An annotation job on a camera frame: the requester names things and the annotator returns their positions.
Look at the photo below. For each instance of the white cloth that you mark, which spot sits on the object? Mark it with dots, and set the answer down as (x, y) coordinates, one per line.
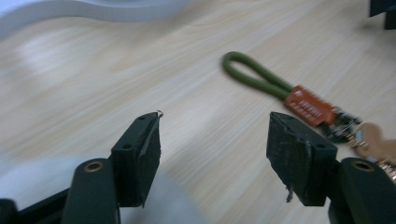
(37, 180)

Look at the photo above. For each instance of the black object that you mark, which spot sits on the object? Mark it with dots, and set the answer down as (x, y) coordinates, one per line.
(384, 11)

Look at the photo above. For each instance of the white curved tray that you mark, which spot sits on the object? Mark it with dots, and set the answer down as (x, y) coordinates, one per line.
(93, 11)

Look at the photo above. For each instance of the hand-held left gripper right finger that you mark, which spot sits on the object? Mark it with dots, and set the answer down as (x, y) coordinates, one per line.
(299, 155)

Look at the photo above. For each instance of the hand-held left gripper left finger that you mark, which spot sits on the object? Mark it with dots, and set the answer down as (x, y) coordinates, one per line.
(137, 161)

